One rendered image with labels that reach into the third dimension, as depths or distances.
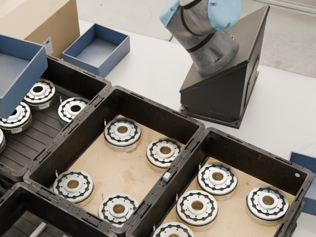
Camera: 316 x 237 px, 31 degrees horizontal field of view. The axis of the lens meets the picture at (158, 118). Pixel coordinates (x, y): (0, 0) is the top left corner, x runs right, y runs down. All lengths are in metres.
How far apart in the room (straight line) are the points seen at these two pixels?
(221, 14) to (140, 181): 0.49
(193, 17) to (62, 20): 0.59
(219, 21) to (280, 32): 1.86
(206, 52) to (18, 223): 0.71
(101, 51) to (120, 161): 0.63
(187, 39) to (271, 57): 1.56
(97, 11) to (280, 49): 1.09
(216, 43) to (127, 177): 0.48
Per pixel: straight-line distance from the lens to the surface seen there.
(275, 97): 1.94
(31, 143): 1.63
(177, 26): 1.65
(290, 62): 3.18
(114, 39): 2.09
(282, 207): 1.46
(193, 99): 1.79
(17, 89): 1.38
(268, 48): 3.25
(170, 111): 1.54
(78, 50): 2.06
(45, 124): 1.67
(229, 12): 1.55
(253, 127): 1.83
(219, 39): 1.69
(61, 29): 2.01
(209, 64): 1.69
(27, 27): 1.90
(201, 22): 1.56
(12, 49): 1.51
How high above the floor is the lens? 2.03
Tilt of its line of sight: 47 degrees down
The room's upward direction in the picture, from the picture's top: straight up
